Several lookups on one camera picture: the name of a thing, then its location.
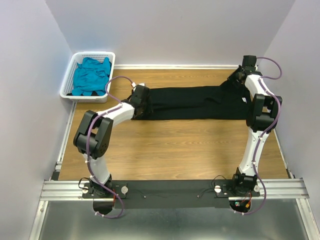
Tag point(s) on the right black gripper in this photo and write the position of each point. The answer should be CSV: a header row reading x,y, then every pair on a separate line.
x,y
240,70

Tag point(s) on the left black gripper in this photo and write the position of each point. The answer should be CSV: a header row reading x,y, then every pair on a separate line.
x,y
147,111

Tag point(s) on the black t shirt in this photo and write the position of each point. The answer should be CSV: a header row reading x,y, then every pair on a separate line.
x,y
223,102

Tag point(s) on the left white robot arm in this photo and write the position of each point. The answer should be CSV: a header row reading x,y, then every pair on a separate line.
x,y
94,133

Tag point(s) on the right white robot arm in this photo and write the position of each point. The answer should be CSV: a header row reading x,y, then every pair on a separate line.
x,y
262,118

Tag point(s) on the blue t shirt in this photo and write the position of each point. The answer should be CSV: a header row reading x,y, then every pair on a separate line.
x,y
91,76

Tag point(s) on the white plastic basket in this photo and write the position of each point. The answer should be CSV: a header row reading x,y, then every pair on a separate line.
x,y
67,83

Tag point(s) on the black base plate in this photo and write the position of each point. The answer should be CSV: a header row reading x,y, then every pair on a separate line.
x,y
168,194

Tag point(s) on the aluminium rail frame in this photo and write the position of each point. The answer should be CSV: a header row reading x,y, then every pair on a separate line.
x,y
198,149

